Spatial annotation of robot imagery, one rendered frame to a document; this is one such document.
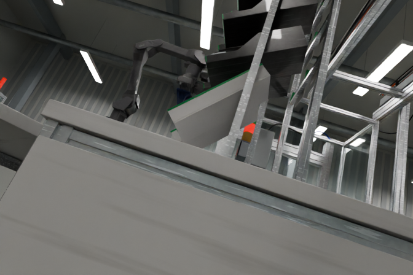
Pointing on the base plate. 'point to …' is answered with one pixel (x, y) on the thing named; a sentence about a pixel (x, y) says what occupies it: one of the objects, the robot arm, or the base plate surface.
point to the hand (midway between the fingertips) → (180, 100)
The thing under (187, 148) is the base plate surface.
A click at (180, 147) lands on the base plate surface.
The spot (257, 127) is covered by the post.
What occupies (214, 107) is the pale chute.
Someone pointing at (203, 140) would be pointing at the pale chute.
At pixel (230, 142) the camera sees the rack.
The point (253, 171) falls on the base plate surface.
